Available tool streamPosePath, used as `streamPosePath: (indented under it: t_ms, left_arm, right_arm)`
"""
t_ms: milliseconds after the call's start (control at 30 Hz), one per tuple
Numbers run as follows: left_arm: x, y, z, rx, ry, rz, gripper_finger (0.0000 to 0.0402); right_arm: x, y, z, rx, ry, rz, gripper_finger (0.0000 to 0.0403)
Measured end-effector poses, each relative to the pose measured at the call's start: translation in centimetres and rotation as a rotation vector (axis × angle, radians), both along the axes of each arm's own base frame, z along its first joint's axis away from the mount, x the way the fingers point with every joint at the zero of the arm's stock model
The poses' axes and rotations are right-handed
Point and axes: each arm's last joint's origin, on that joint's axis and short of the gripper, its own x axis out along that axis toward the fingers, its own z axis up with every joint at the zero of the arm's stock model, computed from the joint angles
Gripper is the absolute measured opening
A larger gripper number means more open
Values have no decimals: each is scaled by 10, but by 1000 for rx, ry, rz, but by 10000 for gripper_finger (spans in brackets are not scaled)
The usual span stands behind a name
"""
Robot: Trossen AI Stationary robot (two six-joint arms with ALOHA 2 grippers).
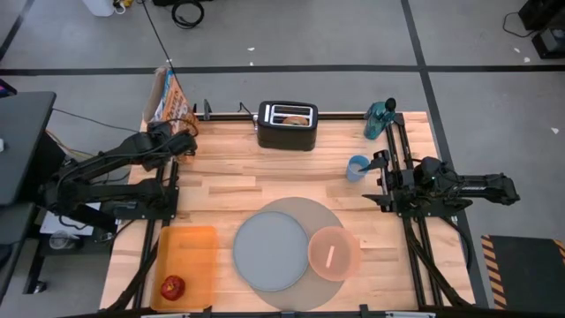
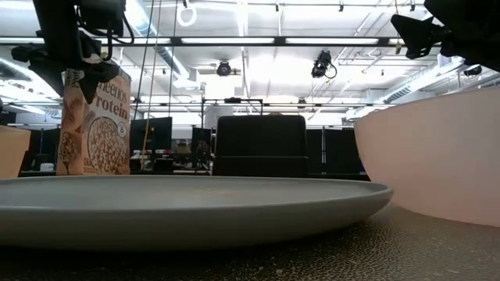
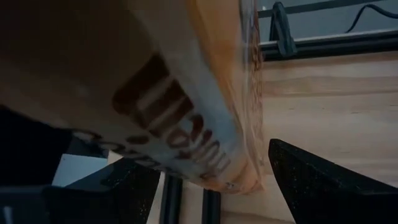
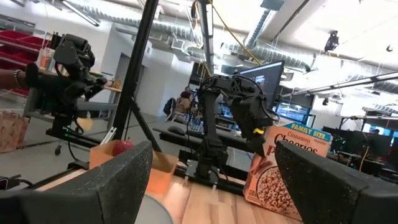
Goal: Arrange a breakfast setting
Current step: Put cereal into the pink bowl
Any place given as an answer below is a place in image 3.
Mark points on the orange Cheerios cereal box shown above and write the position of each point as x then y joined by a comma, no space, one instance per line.
124,62

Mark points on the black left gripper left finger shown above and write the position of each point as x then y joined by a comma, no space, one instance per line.
124,193

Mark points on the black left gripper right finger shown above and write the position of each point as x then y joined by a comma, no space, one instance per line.
311,186

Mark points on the black frame clamp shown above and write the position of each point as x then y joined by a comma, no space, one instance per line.
284,34

